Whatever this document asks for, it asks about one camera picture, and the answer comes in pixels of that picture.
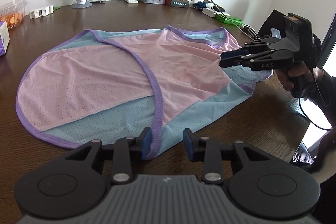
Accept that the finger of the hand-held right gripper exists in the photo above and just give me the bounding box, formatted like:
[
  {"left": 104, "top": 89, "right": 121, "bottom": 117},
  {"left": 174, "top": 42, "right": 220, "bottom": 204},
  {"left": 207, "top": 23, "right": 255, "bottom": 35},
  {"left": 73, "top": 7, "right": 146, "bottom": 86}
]
[
  {"left": 219, "top": 49, "right": 294, "bottom": 72},
  {"left": 220, "top": 37, "right": 282, "bottom": 58}
]

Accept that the black ribbed stand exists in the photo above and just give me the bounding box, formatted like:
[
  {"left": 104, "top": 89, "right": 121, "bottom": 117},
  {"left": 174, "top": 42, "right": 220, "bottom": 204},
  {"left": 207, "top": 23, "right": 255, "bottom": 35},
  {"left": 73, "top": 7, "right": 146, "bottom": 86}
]
[{"left": 240, "top": 25, "right": 260, "bottom": 39}]

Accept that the person's dark clothing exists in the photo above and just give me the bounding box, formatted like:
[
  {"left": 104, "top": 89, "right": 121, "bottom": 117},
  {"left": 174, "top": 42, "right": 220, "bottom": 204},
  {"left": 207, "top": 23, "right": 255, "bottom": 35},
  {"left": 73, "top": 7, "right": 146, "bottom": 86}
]
[{"left": 311, "top": 126, "right": 336, "bottom": 174}]

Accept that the purple white tissue pack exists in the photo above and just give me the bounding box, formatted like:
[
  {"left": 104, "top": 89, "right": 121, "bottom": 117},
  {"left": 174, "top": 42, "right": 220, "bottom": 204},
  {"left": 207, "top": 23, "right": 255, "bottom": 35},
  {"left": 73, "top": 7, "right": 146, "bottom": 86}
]
[{"left": 0, "top": 21, "right": 11, "bottom": 56}]

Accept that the dark green tissue box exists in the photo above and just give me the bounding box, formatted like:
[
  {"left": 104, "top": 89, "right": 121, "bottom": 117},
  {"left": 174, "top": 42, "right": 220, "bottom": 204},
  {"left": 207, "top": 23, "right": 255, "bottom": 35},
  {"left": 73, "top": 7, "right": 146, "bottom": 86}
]
[{"left": 165, "top": 0, "right": 192, "bottom": 7}]

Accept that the green cardboard box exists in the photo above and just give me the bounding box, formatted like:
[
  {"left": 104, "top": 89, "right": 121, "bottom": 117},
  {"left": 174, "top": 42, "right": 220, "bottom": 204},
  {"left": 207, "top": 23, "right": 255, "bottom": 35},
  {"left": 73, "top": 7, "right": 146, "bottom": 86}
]
[{"left": 215, "top": 13, "right": 243, "bottom": 26}]

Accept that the white plastic clip holder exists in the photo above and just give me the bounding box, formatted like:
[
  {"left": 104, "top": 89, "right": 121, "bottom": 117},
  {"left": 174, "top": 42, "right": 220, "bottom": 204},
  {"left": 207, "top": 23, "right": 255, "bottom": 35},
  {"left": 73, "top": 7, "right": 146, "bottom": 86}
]
[{"left": 29, "top": 5, "right": 54, "bottom": 19}]

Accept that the clear plastic snack container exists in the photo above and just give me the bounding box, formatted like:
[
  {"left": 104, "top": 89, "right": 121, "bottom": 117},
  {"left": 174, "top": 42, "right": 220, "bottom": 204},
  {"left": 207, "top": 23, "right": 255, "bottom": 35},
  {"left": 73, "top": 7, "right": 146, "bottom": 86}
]
[{"left": 0, "top": 0, "right": 29, "bottom": 30}]

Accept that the person's right hand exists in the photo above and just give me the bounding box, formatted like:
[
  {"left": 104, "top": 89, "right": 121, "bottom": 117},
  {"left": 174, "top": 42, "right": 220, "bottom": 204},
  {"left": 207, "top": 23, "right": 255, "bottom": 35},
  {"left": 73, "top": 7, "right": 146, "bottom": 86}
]
[{"left": 279, "top": 68, "right": 325, "bottom": 102}]

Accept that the pink blue mesh garment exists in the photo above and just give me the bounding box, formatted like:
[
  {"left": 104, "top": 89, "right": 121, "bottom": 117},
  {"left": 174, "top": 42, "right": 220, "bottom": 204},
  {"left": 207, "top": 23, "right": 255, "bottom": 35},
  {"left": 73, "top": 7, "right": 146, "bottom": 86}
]
[{"left": 16, "top": 25, "right": 272, "bottom": 160}]

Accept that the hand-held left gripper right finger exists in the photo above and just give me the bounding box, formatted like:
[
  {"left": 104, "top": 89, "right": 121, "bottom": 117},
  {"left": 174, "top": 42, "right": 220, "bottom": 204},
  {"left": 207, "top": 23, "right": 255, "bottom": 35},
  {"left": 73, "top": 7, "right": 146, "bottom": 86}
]
[{"left": 183, "top": 128, "right": 285, "bottom": 186}]

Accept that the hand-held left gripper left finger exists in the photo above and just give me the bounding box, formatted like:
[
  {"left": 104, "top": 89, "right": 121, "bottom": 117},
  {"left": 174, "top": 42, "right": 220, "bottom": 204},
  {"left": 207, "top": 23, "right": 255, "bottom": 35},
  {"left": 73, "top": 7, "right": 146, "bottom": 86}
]
[{"left": 52, "top": 126, "right": 153, "bottom": 186}]

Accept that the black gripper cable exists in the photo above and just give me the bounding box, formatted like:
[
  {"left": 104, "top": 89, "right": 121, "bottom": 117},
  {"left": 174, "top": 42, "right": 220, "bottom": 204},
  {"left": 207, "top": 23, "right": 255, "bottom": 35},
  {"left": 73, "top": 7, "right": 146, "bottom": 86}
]
[{"left": 299, "top": 97, "right": 332, "bottom": 132}]

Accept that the white power bank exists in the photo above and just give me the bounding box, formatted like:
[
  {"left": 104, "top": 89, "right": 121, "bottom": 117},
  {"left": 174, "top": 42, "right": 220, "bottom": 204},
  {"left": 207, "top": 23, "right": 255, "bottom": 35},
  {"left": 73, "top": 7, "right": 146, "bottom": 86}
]
[{"left": 202, "top": 7, "right": 217, "bottom": 18}]

